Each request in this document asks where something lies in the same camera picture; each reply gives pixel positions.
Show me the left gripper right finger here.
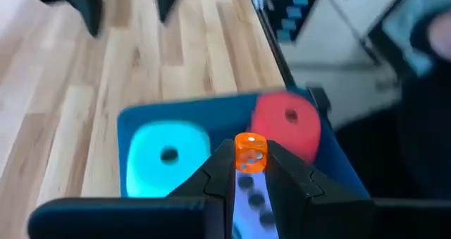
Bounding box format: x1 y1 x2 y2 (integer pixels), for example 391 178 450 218
264 140 374 239

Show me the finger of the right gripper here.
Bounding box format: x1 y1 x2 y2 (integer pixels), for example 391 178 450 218
65 0 105 37
156 0 187 23

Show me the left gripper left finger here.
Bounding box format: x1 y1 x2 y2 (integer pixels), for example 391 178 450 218
167 139 236 239

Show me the small orange die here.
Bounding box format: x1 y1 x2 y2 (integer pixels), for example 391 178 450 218
234 132 268 173

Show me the purple foam die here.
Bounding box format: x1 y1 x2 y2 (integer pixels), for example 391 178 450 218
232 171 280 239

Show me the mint green foam die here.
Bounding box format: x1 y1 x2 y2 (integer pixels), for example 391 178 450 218
125 121 211 199

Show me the teal plastic bin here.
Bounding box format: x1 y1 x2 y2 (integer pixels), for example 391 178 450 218
116 87 371 201

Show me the red foam die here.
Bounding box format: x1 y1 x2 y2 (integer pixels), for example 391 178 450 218
250 92 322 166

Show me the black device with blue squares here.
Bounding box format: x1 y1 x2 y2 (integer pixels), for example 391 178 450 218
262 0 320 44

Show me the person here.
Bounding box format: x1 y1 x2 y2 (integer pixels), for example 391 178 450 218
334 9 451 200

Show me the phone with bright screen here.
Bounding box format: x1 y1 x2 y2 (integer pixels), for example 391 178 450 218
364 0 451 78

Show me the person's hand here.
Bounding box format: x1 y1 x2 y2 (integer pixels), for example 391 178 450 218
426 12 451 62

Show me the black aluminium table frame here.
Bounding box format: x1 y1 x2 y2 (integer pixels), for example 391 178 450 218
246 0 333 115

